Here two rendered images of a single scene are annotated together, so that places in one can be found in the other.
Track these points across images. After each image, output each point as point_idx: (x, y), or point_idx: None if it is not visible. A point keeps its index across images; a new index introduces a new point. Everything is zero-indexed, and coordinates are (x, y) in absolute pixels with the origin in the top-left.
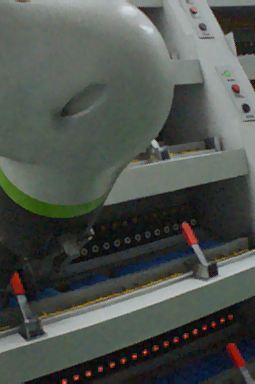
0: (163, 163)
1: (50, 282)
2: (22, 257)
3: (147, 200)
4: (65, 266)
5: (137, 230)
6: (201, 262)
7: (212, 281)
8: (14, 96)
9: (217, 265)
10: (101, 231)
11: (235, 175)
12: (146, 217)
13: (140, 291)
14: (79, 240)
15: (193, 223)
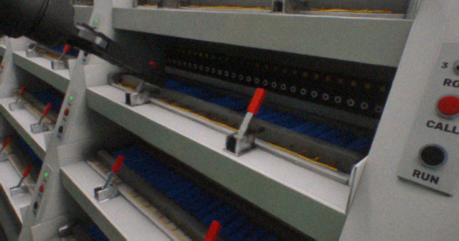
0: (266, 15)
1: (134, 75)
2: (67, 44)
3: (365, 64)
4: (130, 67)
5: (305, 84)
6: (238, 131)
7: (221, 153)
8: None
9: (275, 152)
10: (272, 70)
11: (369, 62)
12: (317, 76)
13: (204, 122)
14: (10, 36)
15: (377, 110)
